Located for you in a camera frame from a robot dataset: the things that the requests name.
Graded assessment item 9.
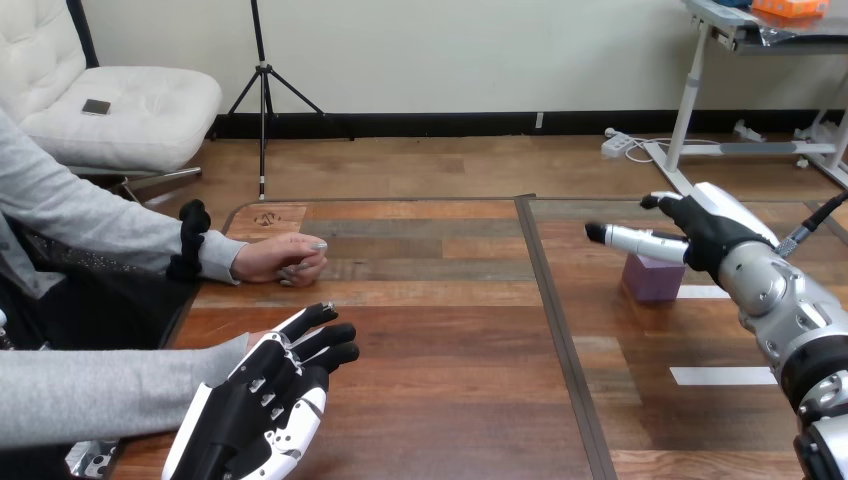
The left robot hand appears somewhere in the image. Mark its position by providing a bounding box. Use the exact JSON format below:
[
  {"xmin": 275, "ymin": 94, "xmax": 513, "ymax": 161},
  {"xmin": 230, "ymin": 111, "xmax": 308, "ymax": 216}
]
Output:
[{"xmin": 162, "ymin": 302, "xmax": 361, "ymax": 480}]

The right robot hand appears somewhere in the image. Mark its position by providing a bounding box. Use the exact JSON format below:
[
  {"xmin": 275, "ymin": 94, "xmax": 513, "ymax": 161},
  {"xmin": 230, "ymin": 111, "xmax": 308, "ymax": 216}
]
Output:
[{"xmin": 584, "ymin": 182, "xmax": 780, "ymax": 286}]

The person's forearm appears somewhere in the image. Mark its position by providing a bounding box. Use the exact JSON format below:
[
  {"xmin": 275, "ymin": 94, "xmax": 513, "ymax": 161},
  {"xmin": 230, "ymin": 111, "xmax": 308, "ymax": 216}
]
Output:
[
  {"xmin": 0, "ymin": 333, "xmax": 252, "ymax": 453},
  {"xmin": 0, "ymin": 109, "xmax": 248, "ymax": 286}
]

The purple block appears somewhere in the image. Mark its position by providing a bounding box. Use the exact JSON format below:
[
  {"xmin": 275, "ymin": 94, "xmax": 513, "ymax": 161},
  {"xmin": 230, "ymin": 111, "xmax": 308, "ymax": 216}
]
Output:
[{"xmin": 621, "ymin": 253, "xmax": 688, "ymax": 304}]

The person's body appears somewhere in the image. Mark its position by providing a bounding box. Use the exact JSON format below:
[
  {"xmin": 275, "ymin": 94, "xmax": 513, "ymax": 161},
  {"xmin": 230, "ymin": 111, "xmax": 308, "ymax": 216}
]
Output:
[{"xmin": 0, "ymin": 211, "xmax": 200, "ymax": 480}]

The black fabric wristband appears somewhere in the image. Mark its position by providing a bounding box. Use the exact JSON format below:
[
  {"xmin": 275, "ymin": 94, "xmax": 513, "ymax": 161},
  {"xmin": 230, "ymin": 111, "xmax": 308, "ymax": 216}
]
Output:
[{"xmin": 165, "ymin": 198, "xmax": 213, "ymax": 283}]

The white power strip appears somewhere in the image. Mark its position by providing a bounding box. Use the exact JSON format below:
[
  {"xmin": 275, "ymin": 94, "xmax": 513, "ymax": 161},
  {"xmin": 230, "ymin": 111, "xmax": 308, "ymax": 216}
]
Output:
[{"xmin": 600, "ymin": 128, "xmax": 635, "ymax": 159}]

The white desk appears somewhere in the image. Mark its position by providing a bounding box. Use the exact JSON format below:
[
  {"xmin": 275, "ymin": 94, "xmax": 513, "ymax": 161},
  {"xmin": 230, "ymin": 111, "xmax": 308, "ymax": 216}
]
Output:
[{"xmin": 643, "ymin": 0, "xmax": 848, "ymax": 197}]

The black tripod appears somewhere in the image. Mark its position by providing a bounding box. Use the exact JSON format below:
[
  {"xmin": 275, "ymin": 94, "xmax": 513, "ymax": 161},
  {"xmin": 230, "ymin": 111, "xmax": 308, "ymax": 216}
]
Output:
[{"xmin": 210, "ymin": 0, "xmax": 356, "ymax": 201}]

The white cushioned chair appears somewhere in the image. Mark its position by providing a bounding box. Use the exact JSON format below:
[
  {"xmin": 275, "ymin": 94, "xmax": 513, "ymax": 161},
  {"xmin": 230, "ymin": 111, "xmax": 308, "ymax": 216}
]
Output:
[{"xmin": 0, "ymin": 0, "xmax": 224, "ymax": 200}]

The foil sheet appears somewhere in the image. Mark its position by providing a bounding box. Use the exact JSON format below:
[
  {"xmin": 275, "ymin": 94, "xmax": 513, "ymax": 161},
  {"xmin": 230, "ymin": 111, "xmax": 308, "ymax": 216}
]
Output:
[{"xmin": 747, "ymin": 6, "xmax": 848, "ymax": 48}]

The orange thing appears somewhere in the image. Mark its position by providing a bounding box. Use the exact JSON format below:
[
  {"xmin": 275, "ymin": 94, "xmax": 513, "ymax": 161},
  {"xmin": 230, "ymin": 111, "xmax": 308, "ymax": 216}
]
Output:
[{"xmin": 751, "ymin": 0, "xmax": 831, "ymax": 19}]

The black cable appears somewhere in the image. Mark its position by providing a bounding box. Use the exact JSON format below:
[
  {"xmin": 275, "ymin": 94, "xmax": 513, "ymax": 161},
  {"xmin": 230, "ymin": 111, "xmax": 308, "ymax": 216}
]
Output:
[{"xmin": 775, "ymin": 190, "xmax": 848, "ymax": 260}]

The tangle of cables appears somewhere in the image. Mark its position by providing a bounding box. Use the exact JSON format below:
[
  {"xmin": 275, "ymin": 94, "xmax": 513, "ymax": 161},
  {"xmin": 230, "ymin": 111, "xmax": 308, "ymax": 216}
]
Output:
[{"xmin": 622, "ymin": 135, "xmax": 723, "ymax": 165}]

